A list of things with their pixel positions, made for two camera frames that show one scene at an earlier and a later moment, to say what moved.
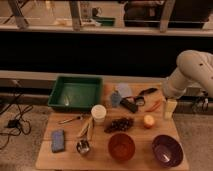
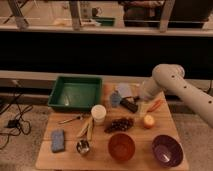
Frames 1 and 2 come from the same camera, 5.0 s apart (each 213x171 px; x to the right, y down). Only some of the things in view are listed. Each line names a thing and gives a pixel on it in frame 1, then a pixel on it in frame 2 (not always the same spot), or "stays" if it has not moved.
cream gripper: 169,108 to 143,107
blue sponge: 58,141 stays
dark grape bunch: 117,125 stays
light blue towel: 125,90 stays
